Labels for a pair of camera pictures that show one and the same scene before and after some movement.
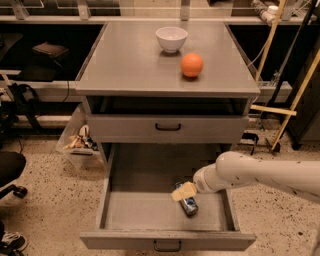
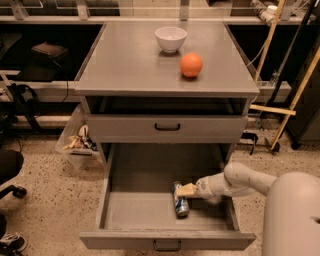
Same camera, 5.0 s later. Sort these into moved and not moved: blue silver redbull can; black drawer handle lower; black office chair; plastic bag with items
Moved: blue silver redbull can
Not moved: black drawer handle lower; plastic bag with items; black office chair
